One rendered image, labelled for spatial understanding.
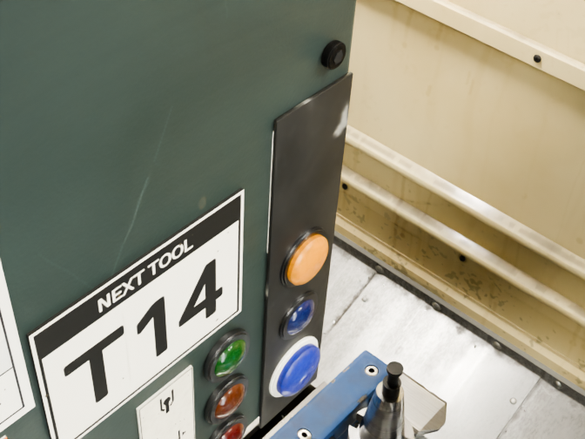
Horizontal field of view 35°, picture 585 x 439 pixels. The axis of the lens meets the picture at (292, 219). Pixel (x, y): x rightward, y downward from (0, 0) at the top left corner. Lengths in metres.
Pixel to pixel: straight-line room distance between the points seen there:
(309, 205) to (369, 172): 1.07
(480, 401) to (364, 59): 0.55
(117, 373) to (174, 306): 0.03
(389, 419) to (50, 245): 0.61
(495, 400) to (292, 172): 1.13
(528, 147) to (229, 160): 0.95
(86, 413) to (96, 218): 0.09
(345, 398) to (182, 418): 0.53
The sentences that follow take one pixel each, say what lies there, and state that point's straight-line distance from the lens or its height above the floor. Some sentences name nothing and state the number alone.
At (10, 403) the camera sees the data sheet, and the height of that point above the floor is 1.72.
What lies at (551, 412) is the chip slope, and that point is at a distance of 1.47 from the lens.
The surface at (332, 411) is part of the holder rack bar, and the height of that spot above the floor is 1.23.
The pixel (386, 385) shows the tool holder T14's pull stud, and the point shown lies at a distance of 0.85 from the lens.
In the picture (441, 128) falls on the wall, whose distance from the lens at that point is 1.33.
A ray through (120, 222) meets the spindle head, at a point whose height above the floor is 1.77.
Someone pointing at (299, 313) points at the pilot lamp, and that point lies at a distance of 0.43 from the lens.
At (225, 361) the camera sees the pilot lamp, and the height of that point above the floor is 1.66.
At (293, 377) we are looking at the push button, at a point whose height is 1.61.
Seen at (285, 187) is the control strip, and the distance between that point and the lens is 0.37.
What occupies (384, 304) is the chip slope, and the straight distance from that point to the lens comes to 1.54.
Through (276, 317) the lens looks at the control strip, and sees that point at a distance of 0.43.
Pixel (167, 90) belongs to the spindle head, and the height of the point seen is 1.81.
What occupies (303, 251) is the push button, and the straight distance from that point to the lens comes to 0.40.
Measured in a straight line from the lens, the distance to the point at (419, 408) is 0.95.
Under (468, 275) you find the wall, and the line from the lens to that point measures 1.45.
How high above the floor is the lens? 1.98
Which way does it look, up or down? 44 degrees down
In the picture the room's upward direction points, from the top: 4 degrees clockwise
